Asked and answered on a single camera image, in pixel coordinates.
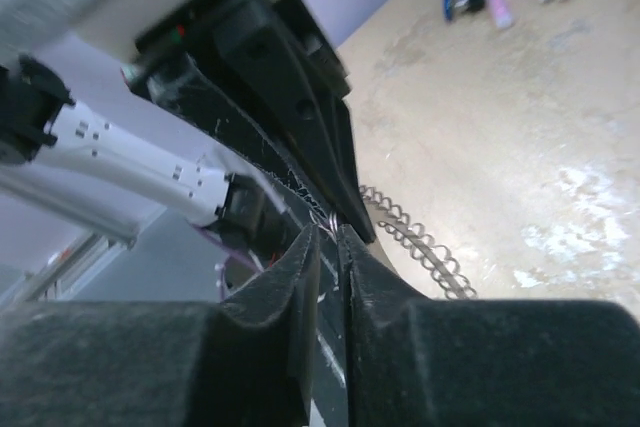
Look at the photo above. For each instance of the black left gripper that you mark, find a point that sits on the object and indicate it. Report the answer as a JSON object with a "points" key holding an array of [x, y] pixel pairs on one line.
{"points": [[208, 63]]}

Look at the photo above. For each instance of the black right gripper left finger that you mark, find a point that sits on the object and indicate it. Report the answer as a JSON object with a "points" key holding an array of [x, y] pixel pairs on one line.
{"points": [[246, 361]]}

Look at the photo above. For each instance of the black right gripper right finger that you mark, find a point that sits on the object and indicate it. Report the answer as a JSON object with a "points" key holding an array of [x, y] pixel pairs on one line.
{"points": [[414, 361]]}

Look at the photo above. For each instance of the large metal key ring disc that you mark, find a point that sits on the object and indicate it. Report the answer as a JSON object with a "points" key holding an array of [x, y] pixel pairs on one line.
{"points": [[437, 259]]}

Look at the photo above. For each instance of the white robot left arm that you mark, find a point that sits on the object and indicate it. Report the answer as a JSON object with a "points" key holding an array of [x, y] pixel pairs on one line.
{"points": [[41, 121]]}

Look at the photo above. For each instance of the pink eraser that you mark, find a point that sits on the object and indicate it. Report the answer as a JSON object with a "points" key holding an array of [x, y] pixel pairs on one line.
{"points": [[500, 13]]}

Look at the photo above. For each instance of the aluminium frame rail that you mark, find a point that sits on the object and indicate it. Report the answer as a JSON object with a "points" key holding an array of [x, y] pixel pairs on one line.
{"points": [[54, 227]]}

